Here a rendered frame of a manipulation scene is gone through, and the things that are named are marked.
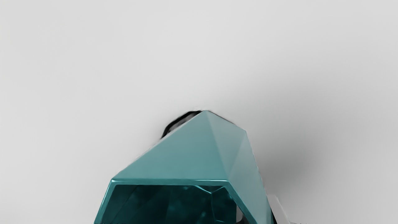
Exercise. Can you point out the teal faceted mug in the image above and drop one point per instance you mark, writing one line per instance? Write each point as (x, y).
(192, 155)

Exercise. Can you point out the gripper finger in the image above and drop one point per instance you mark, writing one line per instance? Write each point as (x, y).
(279, 214)

